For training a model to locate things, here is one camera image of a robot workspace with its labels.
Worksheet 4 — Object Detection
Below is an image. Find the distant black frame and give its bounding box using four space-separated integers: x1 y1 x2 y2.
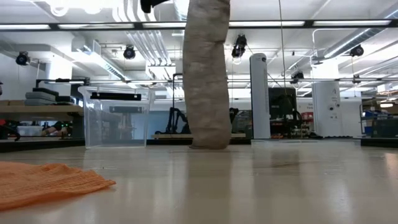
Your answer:
172 73 184 110

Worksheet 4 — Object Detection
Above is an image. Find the clear plastic box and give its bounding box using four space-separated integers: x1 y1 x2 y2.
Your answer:
77 85 155 149

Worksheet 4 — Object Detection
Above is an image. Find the white tower column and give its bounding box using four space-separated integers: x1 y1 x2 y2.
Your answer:
249 52 271 140

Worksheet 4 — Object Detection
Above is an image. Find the wooden workbench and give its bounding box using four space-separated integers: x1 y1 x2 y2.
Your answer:
0 105 85 122

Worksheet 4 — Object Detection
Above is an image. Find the black frame crossbar with lights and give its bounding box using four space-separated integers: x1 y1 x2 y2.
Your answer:
0 19 398 31

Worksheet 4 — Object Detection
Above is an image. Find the black cabinet machine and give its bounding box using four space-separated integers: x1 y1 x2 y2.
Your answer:
268 87 299 139

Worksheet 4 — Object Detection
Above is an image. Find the person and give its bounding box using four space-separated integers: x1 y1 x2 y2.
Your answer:
41 121 74 138

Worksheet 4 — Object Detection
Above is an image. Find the black ceiling-hung reel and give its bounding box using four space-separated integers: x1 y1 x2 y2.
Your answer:
349 44 365 58
290 70 305 85
231 34 248 59
123 45 137 60
15 51 31 67

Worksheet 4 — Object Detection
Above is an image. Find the thin hanging cable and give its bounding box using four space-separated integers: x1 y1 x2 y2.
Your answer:
278 0 287 96

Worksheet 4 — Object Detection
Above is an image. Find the white building pillar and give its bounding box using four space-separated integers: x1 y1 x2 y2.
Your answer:
312 57 343 138

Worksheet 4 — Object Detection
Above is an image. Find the brown elastic bandage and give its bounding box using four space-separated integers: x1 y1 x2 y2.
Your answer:
182 0 232 151

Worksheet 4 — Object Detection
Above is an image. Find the orange elastic bandage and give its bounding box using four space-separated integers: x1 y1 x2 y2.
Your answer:
0 161 117 212

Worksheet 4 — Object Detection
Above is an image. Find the black table edge rail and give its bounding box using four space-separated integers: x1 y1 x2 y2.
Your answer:
0 138 398 153

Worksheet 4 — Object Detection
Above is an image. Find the distant wooden table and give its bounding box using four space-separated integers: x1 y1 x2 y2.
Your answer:
151 133 247 140

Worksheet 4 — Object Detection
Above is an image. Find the red black tool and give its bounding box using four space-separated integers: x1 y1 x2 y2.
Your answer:
0 119 21 142

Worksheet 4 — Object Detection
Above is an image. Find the translucent storage bin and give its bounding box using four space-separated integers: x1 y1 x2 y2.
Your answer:
17 125 44 137

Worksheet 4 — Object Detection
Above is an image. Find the stack of grey cases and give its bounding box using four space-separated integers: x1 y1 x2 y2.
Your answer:
24 87 75 106

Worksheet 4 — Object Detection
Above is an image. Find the shelf with blue bins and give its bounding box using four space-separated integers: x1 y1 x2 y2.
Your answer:
359 98 398 138

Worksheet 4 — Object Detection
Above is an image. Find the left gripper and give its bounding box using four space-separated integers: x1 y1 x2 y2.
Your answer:
139 0 171 14

